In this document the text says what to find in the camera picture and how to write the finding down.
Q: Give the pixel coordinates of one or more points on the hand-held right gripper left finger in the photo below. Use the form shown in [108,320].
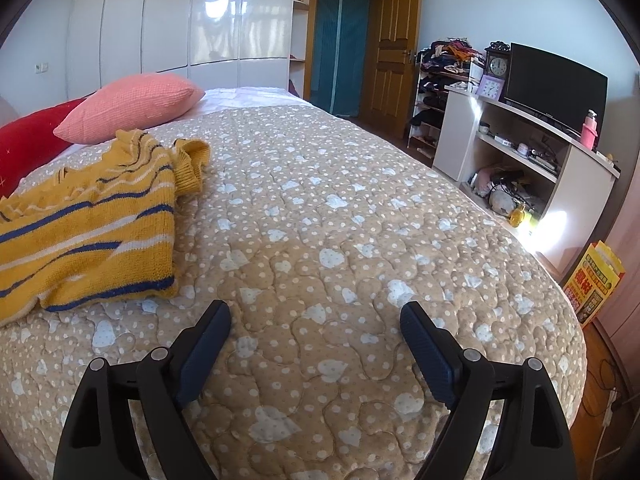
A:
[202,355]

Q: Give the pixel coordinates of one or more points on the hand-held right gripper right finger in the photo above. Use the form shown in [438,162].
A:
[427,355]

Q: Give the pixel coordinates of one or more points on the yellow striped knit sweater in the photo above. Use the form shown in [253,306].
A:
[90,230]

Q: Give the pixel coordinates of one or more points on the small yellow bottle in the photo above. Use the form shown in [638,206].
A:
[519,216]

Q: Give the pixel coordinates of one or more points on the bed with beige quilt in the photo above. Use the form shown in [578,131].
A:
[325,210]

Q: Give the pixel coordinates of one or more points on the yellow printed cardboard box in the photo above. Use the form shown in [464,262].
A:
[595,285]

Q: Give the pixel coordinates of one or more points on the white power strip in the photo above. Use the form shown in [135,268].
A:
[612,407]

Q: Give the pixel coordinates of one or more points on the white TV cabinet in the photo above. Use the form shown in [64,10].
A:
[580,185]

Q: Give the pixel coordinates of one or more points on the pink ribbed pillow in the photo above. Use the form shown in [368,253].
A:
[130,105]

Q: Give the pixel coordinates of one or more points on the cluttered shoe rack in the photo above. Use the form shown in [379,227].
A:
[435,90]

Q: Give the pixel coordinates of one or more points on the small purple clock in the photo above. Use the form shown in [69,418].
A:
[491,88]

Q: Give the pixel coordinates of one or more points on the pink water bottle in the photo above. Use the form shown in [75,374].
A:
[589,132]

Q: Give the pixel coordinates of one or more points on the red floral pillow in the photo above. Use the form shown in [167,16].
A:
[30,135]

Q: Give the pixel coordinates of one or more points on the ornate dark mantel clock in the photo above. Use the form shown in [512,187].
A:
[497,65]

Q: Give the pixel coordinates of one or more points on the black flat-screen television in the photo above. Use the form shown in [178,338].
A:
[555,85]

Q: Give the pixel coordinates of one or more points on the wooden door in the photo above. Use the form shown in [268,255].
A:
[392,55]

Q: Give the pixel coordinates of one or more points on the teal door curtain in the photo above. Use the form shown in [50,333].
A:
[340,45]

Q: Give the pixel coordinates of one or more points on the glossy white wardrobe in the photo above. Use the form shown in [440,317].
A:
[175,15]

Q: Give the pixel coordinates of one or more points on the white wall socket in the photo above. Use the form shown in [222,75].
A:
[40,67]

